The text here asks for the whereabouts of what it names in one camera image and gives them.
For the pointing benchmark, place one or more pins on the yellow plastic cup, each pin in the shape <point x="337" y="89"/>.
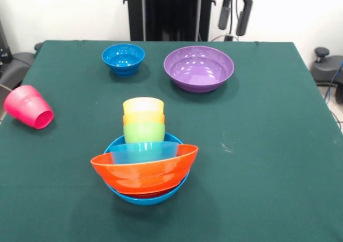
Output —
<point x="143" y="105"/>

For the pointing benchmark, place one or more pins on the orange plastic cup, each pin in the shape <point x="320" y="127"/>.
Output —
<point x="143" y="119"/>

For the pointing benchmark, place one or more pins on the green plastic cup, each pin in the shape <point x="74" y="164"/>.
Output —
<point x="144" y="133"/>

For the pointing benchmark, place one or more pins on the small light blue bowl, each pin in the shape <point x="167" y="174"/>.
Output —
<point x="144" y="153"/>

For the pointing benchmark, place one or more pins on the wide orange-red bowl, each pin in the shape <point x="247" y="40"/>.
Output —
<point x="144" y="177"/>

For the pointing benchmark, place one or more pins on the small orange-red bowl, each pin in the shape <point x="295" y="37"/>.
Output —
<point x="147" y="195"/>

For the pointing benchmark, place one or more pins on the large light blue bowl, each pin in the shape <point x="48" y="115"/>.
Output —
<point x="144" y="201"/>

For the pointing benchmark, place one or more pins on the pink plastic cup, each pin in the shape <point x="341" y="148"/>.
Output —
<point x="25" y="108"/>

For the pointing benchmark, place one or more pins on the purple plastic bowl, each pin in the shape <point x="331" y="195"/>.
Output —
<point x="198" y="70"/>

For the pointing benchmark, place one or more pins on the small dark blue bowl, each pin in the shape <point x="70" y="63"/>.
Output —
<point x="123" y="60"/>

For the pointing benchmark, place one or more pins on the black equipment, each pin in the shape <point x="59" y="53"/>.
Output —
<point x="4" y="44"/>

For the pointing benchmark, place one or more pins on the dark green tablecloth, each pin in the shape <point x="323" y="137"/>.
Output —
<point x="53" y="185"/>

